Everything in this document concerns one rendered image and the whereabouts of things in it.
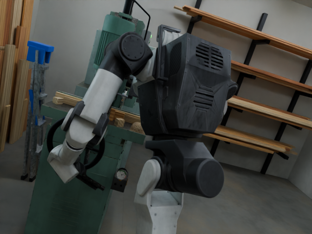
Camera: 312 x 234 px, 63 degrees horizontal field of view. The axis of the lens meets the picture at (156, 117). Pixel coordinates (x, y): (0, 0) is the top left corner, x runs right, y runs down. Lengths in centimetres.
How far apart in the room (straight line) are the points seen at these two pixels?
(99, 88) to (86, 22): 313
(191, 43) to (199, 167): 37
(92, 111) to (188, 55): 33
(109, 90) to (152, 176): 31
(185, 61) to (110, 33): 78
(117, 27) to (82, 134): 79
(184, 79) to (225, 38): 335
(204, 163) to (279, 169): 431
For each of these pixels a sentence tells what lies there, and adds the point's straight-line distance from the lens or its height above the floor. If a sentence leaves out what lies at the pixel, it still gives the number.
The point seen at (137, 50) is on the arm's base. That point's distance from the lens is 80.
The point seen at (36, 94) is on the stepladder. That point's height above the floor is 76.
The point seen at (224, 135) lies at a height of 57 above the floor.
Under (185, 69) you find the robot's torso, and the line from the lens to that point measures 77.
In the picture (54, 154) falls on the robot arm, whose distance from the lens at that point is 100.
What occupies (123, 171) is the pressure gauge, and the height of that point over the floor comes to 68.
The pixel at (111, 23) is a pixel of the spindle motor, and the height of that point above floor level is 142.
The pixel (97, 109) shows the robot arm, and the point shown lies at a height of 113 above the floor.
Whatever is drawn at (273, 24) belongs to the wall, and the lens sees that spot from 441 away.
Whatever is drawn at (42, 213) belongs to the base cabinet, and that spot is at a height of 24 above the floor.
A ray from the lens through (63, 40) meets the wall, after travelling 395.
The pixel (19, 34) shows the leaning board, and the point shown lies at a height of 114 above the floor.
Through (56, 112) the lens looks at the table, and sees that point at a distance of 151.
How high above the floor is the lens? 132
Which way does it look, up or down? 13 degrees down
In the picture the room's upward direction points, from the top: 18 degrees clockwise
